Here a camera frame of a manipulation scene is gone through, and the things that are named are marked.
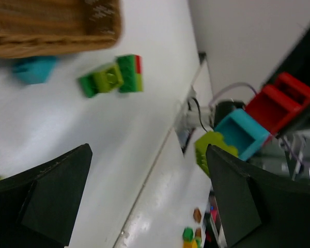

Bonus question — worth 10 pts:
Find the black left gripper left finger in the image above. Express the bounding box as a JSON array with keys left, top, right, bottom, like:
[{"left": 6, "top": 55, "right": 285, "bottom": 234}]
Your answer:
[{"left": 0, "top": 144, "right": 92, "bottom": 247}]

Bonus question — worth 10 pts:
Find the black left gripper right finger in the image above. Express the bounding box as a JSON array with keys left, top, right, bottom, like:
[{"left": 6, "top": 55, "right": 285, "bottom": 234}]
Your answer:
[{"left": 206, "top": 145, "right": 310, "bottom": 247}]

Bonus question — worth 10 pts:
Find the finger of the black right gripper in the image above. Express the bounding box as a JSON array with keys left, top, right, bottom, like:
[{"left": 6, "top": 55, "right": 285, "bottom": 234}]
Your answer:
[{"left": 260, "top": 15, "right": 310, "bottom": 130}]

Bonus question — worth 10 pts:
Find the red top lego stack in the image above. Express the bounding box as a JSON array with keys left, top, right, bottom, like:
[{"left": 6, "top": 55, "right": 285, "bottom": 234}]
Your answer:
[{"left": 245, "top": 72, "right": 310, "bottom": 136}]

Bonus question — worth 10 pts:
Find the cyan lime lego stack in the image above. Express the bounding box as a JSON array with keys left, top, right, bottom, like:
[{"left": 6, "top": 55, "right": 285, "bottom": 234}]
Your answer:
[{"left": 194, "top": 108, "right": 270, "bottom": 176}]

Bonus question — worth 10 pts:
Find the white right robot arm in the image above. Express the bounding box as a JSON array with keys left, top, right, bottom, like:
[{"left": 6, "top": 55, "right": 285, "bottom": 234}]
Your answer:
[{"left": 185, "top": 28, "right": 310, "bottom": 134}]

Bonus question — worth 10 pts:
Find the small cyan lego cube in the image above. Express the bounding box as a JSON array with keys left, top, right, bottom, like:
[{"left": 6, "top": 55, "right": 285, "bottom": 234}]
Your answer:
[{"left": 12, "top": 56, "right": 57, "bottom": 85}]

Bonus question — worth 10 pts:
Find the green lime lego pair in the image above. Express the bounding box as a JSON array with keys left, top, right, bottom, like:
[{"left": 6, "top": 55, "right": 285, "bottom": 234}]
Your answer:
[{"left": 77, "top": 63, "right": 123, "bottom": 98}]

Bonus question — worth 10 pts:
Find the lime red green lego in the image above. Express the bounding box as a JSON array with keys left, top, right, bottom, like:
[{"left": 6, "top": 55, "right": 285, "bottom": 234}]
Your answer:
[{"left": 116, "top": 54, "right": 144, "bottom": 93}]

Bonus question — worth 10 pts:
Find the brown wicker divided tray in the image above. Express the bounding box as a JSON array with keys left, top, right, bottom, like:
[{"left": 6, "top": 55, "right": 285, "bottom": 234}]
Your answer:
[{"left": 0, "top": 0, "right": 121, "bottom": 58}]

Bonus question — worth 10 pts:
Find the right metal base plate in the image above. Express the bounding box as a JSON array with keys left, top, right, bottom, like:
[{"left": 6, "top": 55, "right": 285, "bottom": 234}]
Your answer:
[{"left": 177, "top": 128, "right": 195, "bottom": 154}]

